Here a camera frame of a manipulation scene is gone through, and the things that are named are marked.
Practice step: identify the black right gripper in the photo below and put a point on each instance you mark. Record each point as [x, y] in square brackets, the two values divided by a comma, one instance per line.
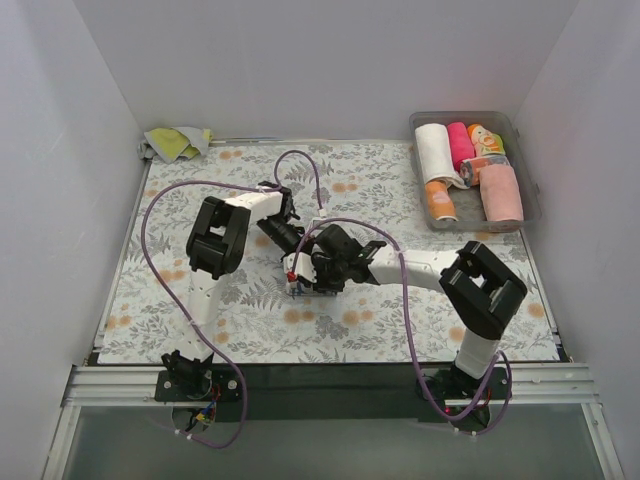
[330, 267]

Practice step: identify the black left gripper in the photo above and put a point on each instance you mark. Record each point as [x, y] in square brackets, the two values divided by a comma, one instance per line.
[284, 236]

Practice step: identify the blue patterned towel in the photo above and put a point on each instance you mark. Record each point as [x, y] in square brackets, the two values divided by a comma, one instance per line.
[300, 289]

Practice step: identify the yellow and grey cloths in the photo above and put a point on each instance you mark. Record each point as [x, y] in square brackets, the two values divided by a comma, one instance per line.
[171, 144]

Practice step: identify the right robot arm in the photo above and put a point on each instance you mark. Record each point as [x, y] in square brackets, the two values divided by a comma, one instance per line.
[484, 292]

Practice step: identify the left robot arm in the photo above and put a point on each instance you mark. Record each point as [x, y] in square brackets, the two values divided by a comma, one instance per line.
[215, 249]

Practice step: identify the floral table mat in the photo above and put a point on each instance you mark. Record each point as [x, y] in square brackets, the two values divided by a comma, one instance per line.
[366, 185]

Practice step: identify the white rolled towel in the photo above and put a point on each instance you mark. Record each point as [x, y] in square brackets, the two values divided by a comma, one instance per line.
[434, 155]

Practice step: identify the clear plastic bin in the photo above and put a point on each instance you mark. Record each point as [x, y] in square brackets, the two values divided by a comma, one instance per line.
[468, 204]

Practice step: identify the small patterned rolled towel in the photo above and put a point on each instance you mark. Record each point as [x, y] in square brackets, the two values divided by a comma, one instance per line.
[470, 168]

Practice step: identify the hot pink rolled towel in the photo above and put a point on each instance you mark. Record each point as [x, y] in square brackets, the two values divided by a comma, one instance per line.
[460, 143]

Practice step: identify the light pink rolled towel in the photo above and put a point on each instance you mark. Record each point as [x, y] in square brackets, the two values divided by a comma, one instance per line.
[500, 193]

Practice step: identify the orange cartoon rolled towel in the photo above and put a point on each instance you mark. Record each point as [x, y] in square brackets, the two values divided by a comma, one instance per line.
[484, 141]

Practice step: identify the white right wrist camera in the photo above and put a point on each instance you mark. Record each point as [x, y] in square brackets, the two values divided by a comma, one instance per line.
[299, 268]

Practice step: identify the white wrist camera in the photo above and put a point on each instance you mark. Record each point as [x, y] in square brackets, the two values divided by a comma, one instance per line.
[317, 220]
[299, 268]

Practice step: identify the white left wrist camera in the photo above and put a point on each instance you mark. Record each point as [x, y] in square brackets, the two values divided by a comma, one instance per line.
[317, 220]

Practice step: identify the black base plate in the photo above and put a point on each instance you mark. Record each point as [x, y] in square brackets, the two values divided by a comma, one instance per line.
[314, 406]

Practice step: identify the aluminium frame rail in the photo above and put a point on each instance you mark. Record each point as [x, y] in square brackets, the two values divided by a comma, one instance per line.
[533, 383]

